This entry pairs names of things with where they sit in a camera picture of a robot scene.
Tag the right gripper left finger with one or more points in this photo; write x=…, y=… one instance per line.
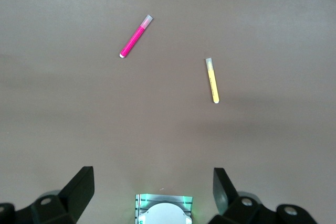
x=76, y=195

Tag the pink highlighter pen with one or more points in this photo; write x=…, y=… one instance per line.
x=134, y=39

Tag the yellow highlighter pen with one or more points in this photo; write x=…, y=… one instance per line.
x=213, y=82

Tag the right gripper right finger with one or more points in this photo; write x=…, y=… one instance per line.
x=225, y=200

